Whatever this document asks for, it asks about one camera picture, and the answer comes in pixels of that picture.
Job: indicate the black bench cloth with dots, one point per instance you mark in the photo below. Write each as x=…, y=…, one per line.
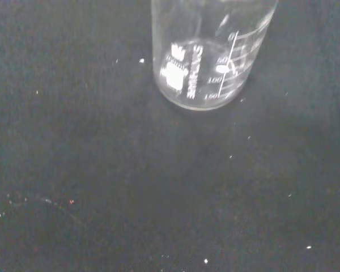
x=130, y=170

